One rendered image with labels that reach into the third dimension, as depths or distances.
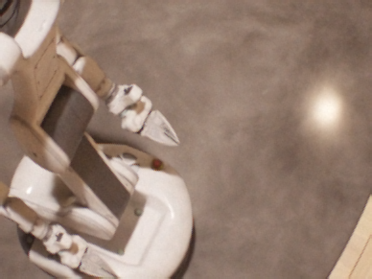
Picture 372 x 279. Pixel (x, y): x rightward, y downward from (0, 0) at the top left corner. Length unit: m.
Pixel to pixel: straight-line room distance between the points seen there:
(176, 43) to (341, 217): 1.08
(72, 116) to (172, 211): 0.70
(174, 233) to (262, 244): 0.49
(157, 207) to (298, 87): 0.93
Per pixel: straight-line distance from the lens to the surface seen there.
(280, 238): 2.39
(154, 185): 2.04
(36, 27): 1.17
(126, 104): 1.71
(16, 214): 1.54
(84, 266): 1.66
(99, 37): 2.80
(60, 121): 1.41
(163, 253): 1.98
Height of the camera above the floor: 2.26
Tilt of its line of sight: 64 degrees down
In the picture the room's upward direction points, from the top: 1 degrees clockwise
